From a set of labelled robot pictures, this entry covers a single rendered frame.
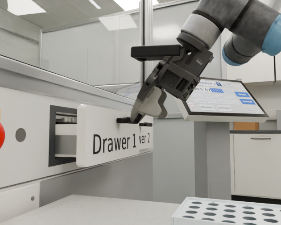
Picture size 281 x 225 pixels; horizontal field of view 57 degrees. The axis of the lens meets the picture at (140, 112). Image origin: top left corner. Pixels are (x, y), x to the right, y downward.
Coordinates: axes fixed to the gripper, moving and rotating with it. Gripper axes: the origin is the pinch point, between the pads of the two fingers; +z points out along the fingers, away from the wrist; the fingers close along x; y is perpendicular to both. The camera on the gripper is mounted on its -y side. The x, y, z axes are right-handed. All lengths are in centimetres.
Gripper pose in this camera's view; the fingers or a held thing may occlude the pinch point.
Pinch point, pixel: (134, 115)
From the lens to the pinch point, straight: 57.9
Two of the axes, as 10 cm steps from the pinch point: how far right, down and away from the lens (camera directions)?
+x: 3.2, 0.7, 9.4
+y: 7.8, 5.5, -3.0
